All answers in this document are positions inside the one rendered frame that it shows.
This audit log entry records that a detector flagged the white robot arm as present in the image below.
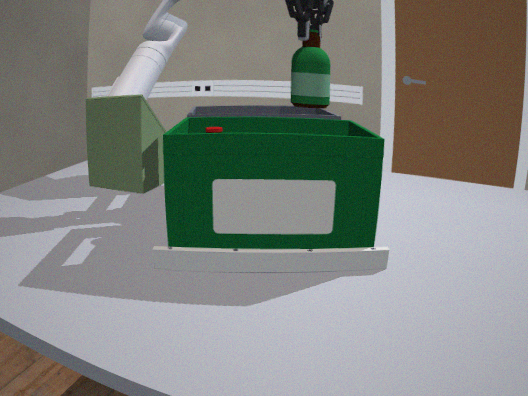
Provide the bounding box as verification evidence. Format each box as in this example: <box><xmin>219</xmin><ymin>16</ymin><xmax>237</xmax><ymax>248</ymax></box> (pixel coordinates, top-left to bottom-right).
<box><xmin>107</xmin><ymin>0</ymin><xmax>187</xmax><ymax>100</ymax></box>

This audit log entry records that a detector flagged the red bottle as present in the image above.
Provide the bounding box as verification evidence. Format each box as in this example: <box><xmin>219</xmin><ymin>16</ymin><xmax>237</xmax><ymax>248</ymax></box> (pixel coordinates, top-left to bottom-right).
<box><xmin>205</xmin><ymin>127</ymin><xmax>223</xmax><ymax>133</ymax></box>

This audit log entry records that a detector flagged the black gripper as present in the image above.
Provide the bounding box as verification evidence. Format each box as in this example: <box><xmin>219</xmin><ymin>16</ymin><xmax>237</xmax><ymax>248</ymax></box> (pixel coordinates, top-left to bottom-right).
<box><xmin>285</xmin><ymin>0</ymin><xmax>334</xmax><ymax>42</ymax></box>

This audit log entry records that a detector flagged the green crate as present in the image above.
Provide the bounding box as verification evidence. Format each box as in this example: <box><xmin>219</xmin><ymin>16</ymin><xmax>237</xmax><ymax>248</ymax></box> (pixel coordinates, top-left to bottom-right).
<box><xmin>164</xmin><ymin>117</ymin><xmax>384</xmax><ymax>249</ymax></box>

